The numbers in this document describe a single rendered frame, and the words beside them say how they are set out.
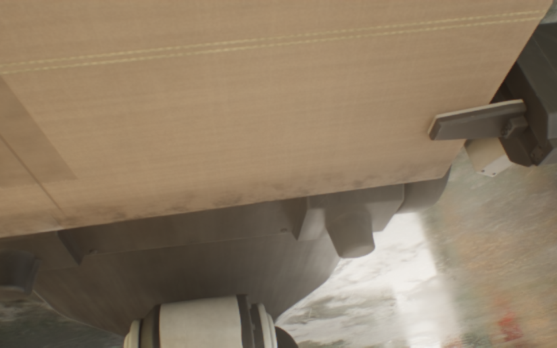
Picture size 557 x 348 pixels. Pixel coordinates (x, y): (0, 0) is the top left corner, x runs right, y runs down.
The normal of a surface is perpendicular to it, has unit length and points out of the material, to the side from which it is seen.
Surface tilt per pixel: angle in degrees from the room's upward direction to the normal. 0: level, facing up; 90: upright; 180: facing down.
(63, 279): 0
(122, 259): 0
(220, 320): 110
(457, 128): 0
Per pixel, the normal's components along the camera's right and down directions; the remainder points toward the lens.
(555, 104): 0.02, -0.52
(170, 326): 0.04, -0.77
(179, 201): 0.16, 0.84
